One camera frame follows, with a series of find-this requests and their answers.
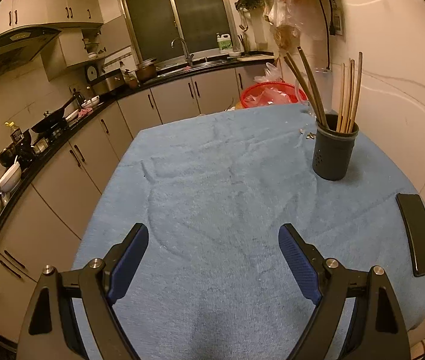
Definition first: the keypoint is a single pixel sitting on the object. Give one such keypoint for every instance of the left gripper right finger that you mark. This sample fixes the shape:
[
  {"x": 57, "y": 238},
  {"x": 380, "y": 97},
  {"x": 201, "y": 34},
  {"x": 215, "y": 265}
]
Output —
[{"x": 325, "y": 286}]

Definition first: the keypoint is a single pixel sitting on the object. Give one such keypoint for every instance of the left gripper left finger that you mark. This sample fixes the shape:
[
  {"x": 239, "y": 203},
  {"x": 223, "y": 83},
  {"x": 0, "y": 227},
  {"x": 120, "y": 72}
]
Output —
[{"x": 102, "y": 282}]

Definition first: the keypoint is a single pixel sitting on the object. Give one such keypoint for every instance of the kitchen faucet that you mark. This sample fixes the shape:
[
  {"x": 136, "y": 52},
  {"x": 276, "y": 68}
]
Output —
[{"x": 187, "y": 55}]

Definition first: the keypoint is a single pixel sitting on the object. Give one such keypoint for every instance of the dark kitchen window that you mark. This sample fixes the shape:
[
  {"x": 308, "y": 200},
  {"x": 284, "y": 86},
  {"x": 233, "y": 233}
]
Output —
[{"x": 153, "y": 24}]

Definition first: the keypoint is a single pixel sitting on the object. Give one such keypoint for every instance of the black smartphone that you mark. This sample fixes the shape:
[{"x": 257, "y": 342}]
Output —
[{"x": 412, "y": 211}]

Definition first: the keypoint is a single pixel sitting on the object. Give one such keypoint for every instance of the dark perforated utensil holder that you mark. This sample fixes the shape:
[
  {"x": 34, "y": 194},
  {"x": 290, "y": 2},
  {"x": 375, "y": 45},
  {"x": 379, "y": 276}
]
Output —
[{"x": 333, "y": 150}]

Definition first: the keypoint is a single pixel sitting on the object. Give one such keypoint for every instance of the light wooden chopstick in holder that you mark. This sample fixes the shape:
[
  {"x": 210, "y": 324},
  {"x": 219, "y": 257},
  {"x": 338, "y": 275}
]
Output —
[
  {"x": 341, "y": 99},
  {"x": 345, "y": 99}
]

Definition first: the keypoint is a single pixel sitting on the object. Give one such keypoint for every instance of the white bowl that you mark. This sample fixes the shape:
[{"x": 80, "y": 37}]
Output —
[{"x": 11, "y": 177}]

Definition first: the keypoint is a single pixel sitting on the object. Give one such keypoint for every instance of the blue towel table cloth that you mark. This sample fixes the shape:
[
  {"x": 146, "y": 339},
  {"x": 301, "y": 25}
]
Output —
[{"x": 213, "y": 192}]

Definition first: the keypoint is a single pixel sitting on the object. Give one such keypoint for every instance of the clear glass pitcher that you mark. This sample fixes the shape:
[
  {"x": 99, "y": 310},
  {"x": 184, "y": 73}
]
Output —
[{"x": 303, "y": 99}]

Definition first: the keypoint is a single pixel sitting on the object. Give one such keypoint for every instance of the black wok pan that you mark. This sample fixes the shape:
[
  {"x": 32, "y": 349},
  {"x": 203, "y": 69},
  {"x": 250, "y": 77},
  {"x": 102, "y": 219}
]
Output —
[{"x": 52, "y": 119}]

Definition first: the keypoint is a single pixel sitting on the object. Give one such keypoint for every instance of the dark wooden chopstick in holder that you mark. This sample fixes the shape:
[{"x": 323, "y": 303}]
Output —
[{"x": 316, "y": 97}]

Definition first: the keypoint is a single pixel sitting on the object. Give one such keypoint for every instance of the red plastic basket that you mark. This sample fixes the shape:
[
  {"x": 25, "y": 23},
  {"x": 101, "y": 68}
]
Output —
[{"x": 267, "y": 94}]

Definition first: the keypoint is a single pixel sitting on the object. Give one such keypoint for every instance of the stainless rice cooker box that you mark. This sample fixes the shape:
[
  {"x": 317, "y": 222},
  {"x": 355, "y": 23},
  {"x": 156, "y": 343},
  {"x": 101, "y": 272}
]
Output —
[{"x": 108, "y": 82}]

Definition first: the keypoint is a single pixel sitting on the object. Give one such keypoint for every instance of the metal cooking pot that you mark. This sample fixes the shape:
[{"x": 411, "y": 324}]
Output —
[{"x": 146, "y": 70}]

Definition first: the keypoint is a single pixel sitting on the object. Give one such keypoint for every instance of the range hood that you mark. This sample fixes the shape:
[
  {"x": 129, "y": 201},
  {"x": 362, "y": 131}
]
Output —
[{"x": 21, "y": 45}]

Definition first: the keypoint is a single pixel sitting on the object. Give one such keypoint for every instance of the green detergent bottle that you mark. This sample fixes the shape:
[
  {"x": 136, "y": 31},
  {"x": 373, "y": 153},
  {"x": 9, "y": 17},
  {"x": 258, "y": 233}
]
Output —
[{"x": 225, "y": 44}]

